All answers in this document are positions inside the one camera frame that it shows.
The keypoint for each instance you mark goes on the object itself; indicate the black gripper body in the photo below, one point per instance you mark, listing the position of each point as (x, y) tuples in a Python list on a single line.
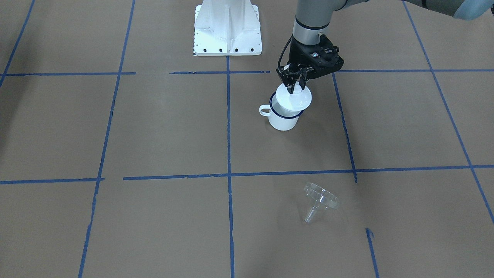
[(298, 53)]

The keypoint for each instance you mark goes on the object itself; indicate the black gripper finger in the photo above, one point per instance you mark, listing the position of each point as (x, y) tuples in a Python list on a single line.
[(290, 84), (302, 81)]

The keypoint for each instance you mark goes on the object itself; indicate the white plastic funnel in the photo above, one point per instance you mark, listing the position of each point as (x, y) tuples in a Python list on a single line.
[(297, 101)]

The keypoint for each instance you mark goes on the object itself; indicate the clear plastic funnel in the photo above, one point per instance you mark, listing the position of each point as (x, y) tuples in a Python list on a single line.
[(321, 199)]

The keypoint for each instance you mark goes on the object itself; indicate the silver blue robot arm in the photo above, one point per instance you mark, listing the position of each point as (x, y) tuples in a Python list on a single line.
[(312, 17)]

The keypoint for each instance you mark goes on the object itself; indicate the white enamel mug blue rim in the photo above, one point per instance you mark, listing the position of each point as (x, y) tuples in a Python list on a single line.
[(279, 117)]

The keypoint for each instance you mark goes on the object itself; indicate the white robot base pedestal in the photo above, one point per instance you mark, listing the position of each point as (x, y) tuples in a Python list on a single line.
[(227, 27)]

